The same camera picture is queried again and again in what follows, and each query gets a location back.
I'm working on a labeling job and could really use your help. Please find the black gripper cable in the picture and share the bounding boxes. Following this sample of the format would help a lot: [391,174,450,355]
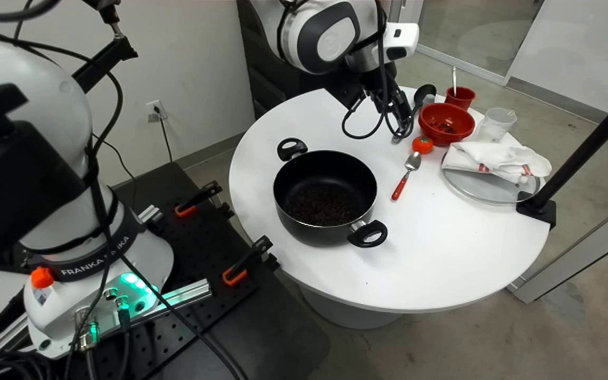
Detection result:
[340,0,419,143]

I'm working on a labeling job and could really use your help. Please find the white table pedestal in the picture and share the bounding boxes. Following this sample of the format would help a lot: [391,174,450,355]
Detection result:
[292,282,406,333]

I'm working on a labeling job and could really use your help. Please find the clear glass plate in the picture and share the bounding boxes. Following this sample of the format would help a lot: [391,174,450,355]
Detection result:
[436,149,545,207]

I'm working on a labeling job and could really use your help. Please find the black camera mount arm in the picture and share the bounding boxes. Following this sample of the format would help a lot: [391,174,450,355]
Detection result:
[69,0,141,92]

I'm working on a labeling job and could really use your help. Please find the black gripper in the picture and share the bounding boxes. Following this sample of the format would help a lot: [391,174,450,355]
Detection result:
[333,65,419,138]

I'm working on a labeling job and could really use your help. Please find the aluminium extrusion rail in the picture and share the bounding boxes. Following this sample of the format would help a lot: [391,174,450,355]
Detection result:
[0,275,215,355]

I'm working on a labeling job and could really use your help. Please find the black stand pole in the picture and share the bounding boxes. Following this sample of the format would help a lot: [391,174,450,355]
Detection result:
[516,5,608,229]

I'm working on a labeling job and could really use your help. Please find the clear plastic cup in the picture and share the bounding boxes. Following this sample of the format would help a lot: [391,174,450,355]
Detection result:
[478,105,519,146]

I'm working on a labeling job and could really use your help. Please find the large black ladle spoon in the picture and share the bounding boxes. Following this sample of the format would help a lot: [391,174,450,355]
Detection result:
[388,81,439,147]

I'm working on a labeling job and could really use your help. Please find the white wall outlet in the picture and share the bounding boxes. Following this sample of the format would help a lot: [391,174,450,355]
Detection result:
[143,97,166,127]

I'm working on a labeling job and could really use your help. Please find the black two-handled cooking pot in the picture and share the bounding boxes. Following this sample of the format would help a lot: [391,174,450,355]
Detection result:
[272,135,391,249]

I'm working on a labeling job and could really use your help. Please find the red-handled metal spoon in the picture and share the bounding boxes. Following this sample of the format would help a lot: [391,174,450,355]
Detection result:
[388,149,424,205]

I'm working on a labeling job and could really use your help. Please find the black orange toggle clamp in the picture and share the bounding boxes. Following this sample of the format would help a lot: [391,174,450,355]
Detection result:
[172,180,236,222]
[220,233,280,289]

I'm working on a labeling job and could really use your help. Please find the dark beans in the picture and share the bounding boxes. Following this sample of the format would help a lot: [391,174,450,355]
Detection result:
[284,183,364,228]

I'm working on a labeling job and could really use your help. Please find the orange knob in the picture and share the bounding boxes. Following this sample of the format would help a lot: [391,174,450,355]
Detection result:
[27,264,56,290]

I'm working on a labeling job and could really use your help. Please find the black perforated breadboard table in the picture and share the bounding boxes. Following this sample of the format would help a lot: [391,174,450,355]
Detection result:
[0,159,332,380]

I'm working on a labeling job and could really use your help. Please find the white cloth towel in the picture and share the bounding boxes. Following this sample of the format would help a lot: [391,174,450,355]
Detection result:
[442,137,553,186]

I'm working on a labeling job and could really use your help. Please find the red plastic bowl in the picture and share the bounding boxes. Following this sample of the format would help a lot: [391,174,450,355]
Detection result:
[415,100,478,147]

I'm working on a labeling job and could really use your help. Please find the red mug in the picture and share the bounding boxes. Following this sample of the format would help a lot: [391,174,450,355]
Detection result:
[444,84,478,111]

